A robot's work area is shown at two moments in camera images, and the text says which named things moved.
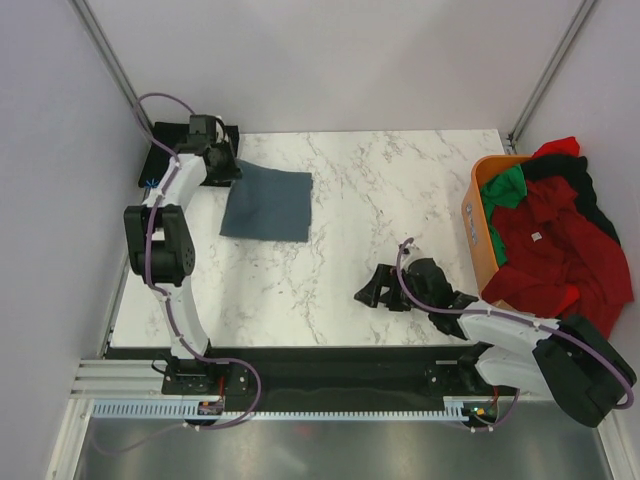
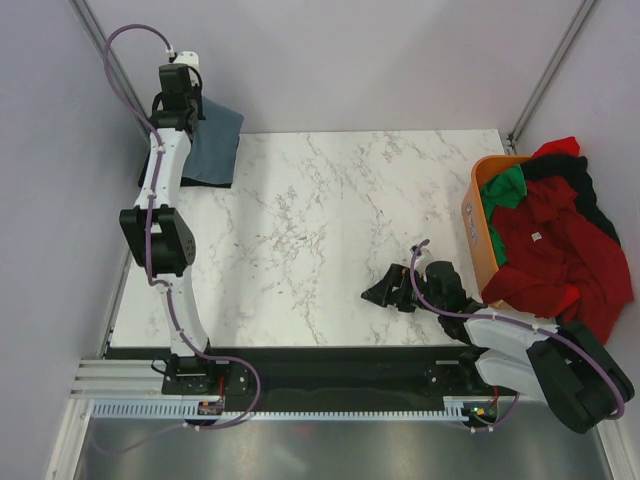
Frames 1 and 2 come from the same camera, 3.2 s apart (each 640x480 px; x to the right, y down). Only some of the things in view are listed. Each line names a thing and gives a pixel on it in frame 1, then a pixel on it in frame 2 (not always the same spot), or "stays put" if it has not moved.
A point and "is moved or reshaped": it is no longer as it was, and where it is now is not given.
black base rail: x=330 y=378 stays put
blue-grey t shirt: x=269 y=203 is moved or reshaped
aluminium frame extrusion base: x=118 y=379 stays put
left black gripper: x=233 y=171 -> x=196 y=91
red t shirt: x=558 y=261 stays put
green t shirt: x=506 y=189 stays put
